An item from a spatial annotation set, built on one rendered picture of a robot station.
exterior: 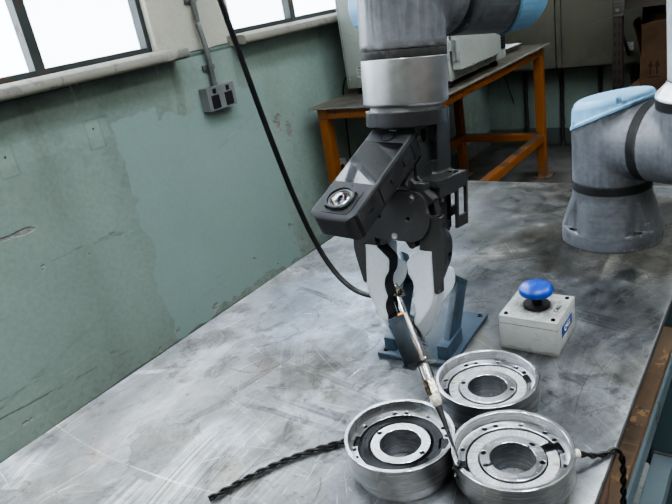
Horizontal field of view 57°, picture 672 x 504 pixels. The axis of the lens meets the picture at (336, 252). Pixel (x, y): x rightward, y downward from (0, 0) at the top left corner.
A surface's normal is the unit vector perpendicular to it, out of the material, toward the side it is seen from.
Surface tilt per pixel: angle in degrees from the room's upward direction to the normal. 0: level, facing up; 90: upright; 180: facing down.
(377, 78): 82
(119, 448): 0
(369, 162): 23
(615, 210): 72
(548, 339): 90
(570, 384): 0
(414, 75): 85
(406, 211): 82
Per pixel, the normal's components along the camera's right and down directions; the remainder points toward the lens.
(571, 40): -0.56, 0.40
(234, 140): 0.81, 0.09
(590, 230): -0.70, 0.09
